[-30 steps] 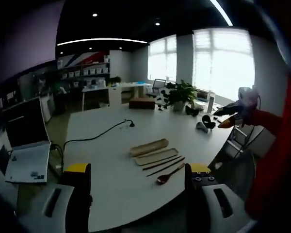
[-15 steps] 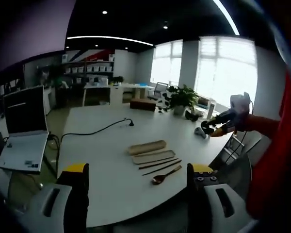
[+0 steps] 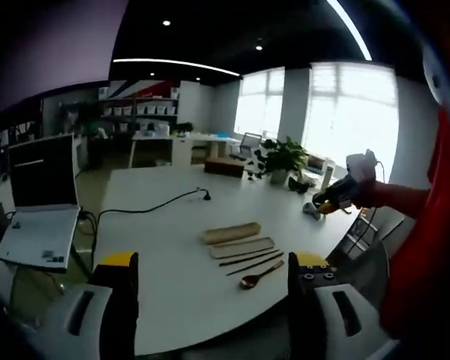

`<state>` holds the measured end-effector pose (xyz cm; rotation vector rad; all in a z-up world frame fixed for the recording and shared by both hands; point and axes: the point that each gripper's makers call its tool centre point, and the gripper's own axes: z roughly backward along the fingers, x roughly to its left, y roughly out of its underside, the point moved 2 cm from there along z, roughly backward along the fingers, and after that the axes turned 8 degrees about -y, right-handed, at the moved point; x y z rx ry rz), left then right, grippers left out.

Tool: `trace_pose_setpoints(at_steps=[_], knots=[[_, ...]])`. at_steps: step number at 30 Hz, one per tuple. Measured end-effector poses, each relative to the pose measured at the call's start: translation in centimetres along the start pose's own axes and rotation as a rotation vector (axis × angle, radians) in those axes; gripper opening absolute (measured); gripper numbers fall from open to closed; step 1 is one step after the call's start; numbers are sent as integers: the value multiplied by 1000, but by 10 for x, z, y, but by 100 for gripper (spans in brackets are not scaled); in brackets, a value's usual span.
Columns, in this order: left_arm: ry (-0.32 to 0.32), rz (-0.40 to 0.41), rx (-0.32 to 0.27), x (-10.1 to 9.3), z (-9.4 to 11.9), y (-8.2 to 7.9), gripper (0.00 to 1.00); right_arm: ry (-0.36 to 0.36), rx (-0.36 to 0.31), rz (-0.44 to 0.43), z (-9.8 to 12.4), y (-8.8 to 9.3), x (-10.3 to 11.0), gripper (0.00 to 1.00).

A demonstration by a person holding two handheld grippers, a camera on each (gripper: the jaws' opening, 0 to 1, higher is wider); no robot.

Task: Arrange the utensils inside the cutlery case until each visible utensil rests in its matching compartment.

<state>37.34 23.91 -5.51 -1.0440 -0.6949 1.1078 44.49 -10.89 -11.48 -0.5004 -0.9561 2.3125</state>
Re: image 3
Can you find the person's red clothing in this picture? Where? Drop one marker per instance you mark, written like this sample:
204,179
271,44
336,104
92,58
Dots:
427,232

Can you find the dark wooden chopstick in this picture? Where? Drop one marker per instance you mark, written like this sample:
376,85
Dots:
255,264
249,258

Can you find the grey mesh chair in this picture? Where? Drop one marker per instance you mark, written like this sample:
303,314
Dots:
363,266

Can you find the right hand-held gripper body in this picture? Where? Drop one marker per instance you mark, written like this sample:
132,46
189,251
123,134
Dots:
360,168

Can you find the small black object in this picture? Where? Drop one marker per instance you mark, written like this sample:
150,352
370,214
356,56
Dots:
298,186

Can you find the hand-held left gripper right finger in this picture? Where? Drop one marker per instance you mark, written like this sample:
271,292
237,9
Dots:
315,300

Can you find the small white grey device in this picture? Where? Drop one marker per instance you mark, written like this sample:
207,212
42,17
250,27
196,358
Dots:
312,212

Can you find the green potted plant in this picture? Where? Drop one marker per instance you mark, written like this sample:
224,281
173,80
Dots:
285,157

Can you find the grey office chair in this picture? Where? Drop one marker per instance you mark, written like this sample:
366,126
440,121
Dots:
247,144

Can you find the brown wooden spoon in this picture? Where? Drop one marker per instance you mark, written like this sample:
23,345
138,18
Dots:
253,279

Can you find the storage shelf with white bins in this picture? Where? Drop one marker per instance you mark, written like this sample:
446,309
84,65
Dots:
142,108

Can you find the white laptop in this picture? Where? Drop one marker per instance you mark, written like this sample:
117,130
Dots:
41,210

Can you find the white background desk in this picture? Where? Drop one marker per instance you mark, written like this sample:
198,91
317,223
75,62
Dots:
180,144

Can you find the beige cutlery case tray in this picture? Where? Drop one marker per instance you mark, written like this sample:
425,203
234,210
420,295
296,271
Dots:
240,248

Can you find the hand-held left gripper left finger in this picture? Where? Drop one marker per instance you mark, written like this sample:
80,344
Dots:
108,300

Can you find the brown cardboard box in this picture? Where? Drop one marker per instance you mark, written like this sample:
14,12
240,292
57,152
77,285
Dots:
224,167

